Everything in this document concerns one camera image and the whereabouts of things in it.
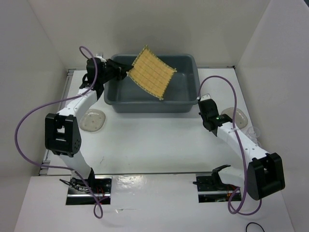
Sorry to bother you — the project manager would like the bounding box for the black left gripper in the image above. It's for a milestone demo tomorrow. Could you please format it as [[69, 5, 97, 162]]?
[[99, 58, 134, 84]]

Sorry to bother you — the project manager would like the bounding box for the yellow woven bamboo mat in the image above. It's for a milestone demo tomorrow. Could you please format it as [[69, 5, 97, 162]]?
[[127, 45, 177, 100]]

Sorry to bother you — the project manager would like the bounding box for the clear glass plate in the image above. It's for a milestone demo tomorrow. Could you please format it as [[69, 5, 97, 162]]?
[[79, 109, 106, 132], [221, 107, 248, 129]]

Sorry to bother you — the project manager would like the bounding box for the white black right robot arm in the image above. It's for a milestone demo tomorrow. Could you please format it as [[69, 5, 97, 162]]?
[[198, 96, 285, 201]]

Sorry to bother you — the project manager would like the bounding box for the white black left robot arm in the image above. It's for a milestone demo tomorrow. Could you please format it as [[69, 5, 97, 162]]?
[[45, 58, 133, 193]]

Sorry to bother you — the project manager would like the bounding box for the grey plastic bin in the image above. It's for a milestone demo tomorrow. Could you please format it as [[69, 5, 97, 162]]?
[[104, 54, 200, 113]]

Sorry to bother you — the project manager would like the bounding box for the clear plastic cup upper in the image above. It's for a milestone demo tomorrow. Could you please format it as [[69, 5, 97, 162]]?
[[246, 126, 261, 140]]

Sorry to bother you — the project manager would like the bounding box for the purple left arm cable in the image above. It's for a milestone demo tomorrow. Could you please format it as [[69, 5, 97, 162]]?
[[14, 45, 107, 218]]

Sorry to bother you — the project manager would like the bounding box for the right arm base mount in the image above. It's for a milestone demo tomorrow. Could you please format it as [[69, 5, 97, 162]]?
[[193, 165, 243, 203]]

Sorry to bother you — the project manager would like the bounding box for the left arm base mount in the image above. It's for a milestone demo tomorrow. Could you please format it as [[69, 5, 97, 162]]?
[[59, 177, 112, 205]]

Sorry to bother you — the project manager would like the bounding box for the black cable loop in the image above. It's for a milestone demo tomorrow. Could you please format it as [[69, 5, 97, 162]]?
[[246, 222, 266, 232]]

